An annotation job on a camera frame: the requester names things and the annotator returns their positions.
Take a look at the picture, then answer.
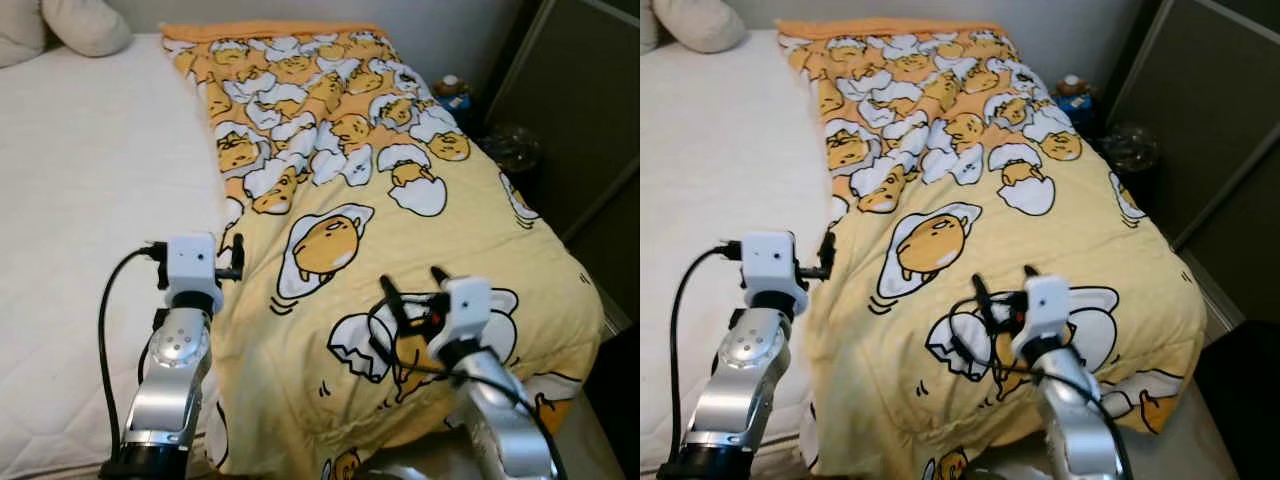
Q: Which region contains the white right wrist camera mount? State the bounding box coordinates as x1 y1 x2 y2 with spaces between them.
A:
427 276 494 365
1009 273 1072 363

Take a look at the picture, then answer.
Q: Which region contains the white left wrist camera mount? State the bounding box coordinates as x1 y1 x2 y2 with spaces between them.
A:
741 231 810 318
164 233 224 318

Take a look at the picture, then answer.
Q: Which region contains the black bedside furniture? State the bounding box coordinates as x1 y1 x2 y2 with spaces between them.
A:
578 318 641 480
1193 318 1280 480

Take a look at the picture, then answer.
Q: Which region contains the white quilted mattress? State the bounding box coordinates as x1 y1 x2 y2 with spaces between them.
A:
0 35 237 479
640 30 837 476

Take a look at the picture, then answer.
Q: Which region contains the small brown blue toy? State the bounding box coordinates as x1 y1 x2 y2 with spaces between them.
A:
1057 74 1097 113
434 74 473 113

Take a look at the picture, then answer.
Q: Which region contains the beige plush toy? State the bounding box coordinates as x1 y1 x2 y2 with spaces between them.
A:
640 0 747 55
0 0 134 70

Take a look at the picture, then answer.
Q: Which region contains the yellow cartoon egg blanket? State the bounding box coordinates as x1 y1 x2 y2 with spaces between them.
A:
777 18 1209 480
159 20 605 480

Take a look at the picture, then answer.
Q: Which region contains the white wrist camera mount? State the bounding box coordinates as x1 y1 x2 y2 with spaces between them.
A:
164 233 224 318
1009 273 1072 363
741 231 810 318
427 276 494 365

